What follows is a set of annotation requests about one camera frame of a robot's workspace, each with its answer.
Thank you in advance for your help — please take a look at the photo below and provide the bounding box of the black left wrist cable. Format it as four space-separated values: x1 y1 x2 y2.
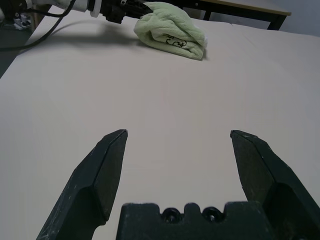
0 0 77 51

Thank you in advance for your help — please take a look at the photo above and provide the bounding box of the green towel with white trim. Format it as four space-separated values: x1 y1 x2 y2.
133 1 209 61

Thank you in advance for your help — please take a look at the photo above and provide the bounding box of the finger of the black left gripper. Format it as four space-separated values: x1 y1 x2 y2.
124 6 155 19
124 0 151 10

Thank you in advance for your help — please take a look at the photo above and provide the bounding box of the side table with black frame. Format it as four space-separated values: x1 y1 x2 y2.
183 0 293 31

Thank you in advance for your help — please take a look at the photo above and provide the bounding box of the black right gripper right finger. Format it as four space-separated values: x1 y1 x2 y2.
229 129 320 240

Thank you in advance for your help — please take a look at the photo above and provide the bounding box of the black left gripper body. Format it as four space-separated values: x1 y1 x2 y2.
99 0 126 25

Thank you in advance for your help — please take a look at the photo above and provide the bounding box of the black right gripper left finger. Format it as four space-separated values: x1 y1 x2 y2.
36 129 129 240

